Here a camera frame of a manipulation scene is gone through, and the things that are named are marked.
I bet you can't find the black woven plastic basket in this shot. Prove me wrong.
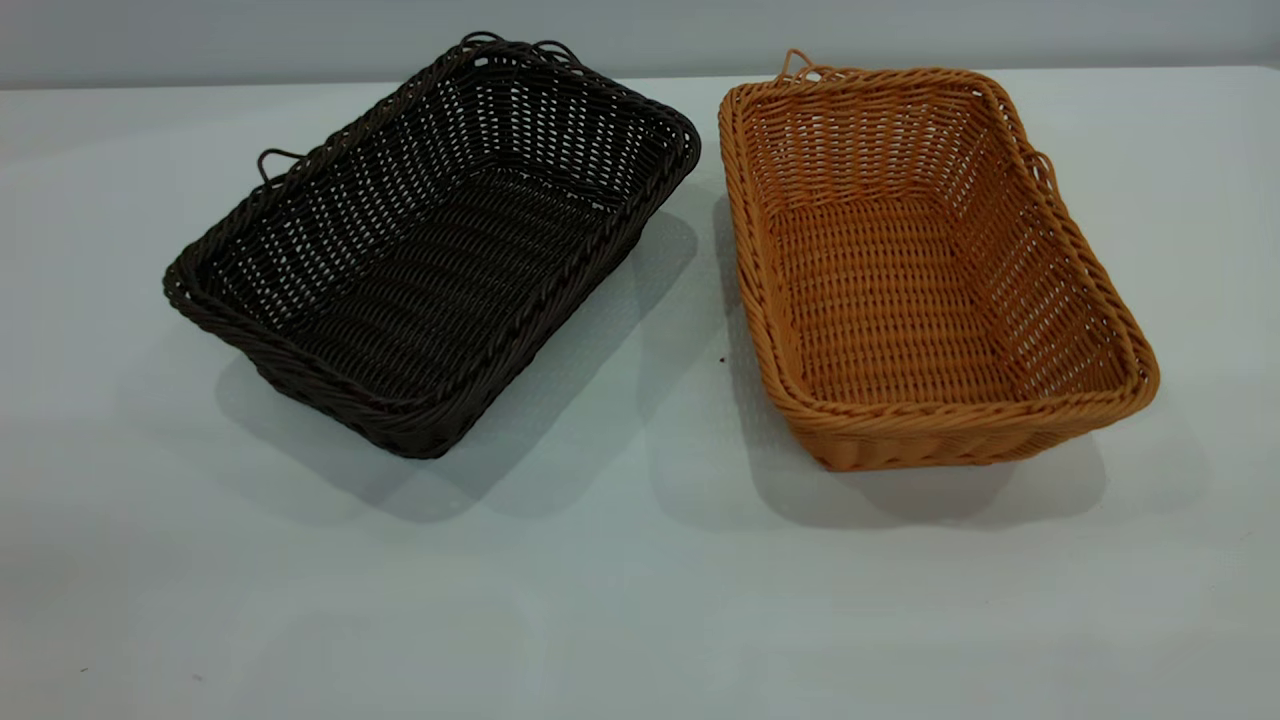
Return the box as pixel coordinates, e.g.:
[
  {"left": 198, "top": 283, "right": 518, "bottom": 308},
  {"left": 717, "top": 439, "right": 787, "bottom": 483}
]
[{"left": 163, "top": 32, "right": 702, "bottom": 461}]

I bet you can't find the orange woven plastic basket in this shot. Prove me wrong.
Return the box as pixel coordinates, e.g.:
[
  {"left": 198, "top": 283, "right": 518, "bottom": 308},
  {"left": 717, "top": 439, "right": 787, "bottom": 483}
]
[{"left": 718, "top": 48, "right": 1161, "bottom": 472}]

